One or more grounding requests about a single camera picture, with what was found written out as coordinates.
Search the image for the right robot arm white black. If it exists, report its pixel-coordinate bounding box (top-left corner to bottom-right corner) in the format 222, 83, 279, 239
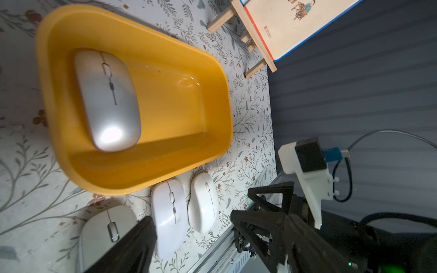
231, 182, 437, 273

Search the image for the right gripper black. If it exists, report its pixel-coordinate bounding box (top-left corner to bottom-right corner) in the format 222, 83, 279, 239
248, 182, 307, 224

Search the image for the yellow plastic storage box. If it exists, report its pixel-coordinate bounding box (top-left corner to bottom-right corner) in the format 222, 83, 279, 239
35, 5, 233, 196

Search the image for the wooden easel stand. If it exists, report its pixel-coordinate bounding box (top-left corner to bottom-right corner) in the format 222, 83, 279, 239
207, 0, 277, 78

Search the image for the grey white mouse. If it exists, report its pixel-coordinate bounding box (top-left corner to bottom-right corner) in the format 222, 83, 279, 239
76, 205, 137, 273

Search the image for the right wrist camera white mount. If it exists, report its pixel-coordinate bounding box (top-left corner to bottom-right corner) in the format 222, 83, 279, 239
278, 137, 339, 229

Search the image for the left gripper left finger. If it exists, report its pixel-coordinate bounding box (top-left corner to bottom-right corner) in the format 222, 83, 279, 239
85, 216, 157, 273

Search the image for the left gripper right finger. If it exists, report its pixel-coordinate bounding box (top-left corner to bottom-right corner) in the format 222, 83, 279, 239
231, 210, 357, 273

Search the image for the silver mouse row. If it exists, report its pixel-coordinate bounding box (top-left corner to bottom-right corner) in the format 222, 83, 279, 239
74, 50, 141, 152

